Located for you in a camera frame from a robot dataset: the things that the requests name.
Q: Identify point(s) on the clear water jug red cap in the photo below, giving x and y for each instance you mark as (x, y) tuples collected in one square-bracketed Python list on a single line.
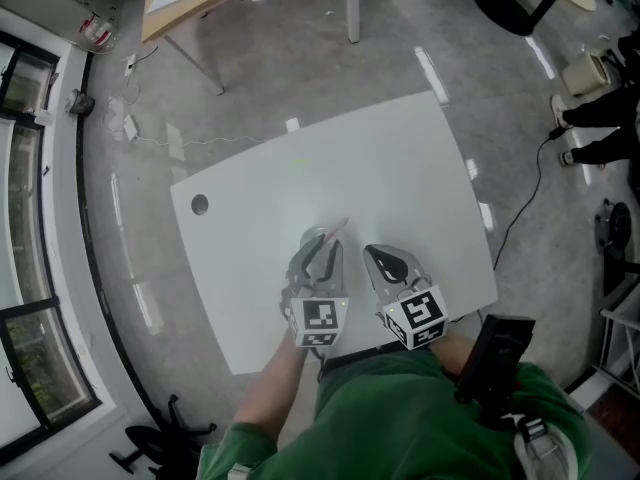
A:
[(97, 30)]

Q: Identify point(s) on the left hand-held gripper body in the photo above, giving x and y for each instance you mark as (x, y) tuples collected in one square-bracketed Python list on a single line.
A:
[(320, 318)]

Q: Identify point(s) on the black floor machine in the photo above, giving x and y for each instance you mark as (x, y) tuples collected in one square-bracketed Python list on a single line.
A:
[(617, 225)]

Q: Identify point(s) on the black office chair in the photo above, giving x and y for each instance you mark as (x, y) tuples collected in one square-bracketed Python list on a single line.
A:
[(150, 440)]

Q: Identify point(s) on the white metal frame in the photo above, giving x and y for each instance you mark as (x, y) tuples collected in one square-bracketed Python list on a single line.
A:
[(620, 318)]

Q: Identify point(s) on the black framed window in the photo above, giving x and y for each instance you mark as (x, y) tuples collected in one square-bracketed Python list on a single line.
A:
[(25, 348)]

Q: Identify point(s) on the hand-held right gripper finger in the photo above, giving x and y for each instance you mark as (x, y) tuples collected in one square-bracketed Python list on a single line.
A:
[(415, 270), (376, 288)]

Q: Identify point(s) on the black power adapter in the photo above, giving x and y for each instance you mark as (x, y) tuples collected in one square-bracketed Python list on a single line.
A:
[(556, 134)]

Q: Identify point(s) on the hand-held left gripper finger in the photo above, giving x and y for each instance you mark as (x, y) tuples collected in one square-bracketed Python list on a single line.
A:
[(296, 268), (337, 270)]

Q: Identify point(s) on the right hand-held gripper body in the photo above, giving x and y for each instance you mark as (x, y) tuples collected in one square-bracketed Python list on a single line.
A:
[(417, 318)]

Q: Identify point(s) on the white power adapter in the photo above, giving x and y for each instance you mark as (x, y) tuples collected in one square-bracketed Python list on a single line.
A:
[(131, 128)]

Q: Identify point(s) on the person's left forearm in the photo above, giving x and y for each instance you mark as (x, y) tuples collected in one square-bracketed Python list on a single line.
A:
[(270, 388)]

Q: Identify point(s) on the small grey waste bin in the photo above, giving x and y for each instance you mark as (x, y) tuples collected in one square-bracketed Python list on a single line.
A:
[(81, 103)]

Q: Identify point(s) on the person's green shirt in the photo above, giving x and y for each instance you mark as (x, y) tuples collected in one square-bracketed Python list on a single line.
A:
[(390, 418)]

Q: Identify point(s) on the black chest-mounted device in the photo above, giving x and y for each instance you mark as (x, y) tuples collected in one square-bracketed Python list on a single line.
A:
[(495, 353)]

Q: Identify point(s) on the person's right forearm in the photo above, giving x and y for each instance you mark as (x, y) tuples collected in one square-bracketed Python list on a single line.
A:
[(452, 355)]

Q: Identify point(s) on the white power strip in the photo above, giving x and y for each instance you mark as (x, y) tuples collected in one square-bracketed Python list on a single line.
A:
[(130, 65)]

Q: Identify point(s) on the white rectangular table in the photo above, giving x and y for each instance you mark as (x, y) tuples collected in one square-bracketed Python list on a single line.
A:
[(375, 168)]

